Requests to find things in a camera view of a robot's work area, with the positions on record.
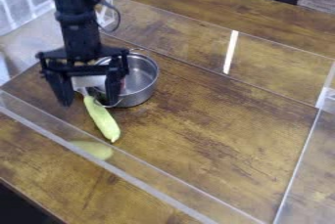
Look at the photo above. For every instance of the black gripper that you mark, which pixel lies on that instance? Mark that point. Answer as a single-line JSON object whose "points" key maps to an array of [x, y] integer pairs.
{"points": [[107, 62]]}

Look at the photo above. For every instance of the small steel pot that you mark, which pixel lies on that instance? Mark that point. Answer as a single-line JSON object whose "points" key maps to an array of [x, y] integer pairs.
{"points": [[138, 83]]}

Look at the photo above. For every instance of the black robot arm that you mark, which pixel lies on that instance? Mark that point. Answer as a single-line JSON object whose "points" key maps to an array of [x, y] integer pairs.
{"points": [[77, 17]]}

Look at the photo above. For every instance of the red white toy mushroom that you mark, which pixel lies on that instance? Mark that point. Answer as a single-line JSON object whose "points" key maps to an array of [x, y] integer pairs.
{"points": [[91, 83]]}

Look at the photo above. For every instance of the clear acrylic bracket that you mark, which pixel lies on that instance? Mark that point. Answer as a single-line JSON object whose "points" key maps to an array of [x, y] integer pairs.
{"points": [[107, 15]]}

